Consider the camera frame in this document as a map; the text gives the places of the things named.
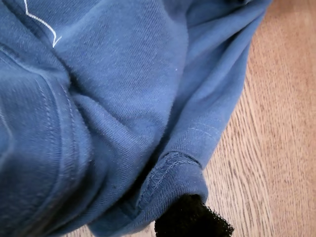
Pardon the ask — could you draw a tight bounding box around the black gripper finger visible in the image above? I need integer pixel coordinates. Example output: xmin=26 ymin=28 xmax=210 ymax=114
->
xmin=154 ymin=194 xmax=235 ymax=237

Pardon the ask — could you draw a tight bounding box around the blue T-shirt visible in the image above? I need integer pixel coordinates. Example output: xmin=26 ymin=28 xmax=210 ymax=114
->
xmin=0 ymin=0 xmax=274 ymax=237

